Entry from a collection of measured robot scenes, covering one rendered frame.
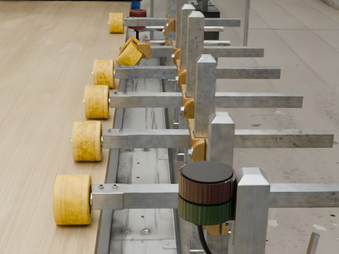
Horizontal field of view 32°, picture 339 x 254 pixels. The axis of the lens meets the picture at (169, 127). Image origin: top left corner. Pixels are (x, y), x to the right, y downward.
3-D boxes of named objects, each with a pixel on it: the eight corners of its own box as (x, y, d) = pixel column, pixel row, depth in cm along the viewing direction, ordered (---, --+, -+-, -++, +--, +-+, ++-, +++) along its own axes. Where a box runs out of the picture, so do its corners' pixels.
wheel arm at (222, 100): (298, 104, 146) (300, 89, 145) (302, 108, 143) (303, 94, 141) (96, 104, 144) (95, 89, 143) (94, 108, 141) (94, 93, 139)
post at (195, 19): (196, 200, 150) (203, 10, 133) (198, 206, 147) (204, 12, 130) (182, 200, 150) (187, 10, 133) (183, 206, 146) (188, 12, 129)
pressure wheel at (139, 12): (137, 30, 293) (137, 7, 289) (149, 33, 288) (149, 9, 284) (126, 33, 287) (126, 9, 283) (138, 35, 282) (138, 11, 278)
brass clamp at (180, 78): (194, 76, 172) (195, 59, 170) (198, 89, 159) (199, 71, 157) (173, 75, 171) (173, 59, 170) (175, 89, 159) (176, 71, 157)
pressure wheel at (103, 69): (112, 84, 161) (114, 90, 169) (113, 56, 162) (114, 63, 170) (91, 84, 161) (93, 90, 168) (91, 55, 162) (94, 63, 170)
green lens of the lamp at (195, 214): (229, 198, 67) (230, 180, 66) (236, 225, 61) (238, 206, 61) (176, 198, 67) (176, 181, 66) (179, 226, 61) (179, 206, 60)
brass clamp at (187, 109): (202, 103, 148) (203, 83, 147) (208, 122, 136) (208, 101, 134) (177, 103, 148) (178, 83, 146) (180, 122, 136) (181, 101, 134)
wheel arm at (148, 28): (222, 32, 291) (222, 23, 289) (223, 34, 288) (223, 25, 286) (133, 32, 289) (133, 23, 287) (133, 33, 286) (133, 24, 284)
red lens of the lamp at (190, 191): (230, 178, 66) (231, 160, 65) (238, 203, 60) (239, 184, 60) (176, 178, 66) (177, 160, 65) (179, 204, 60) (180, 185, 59)
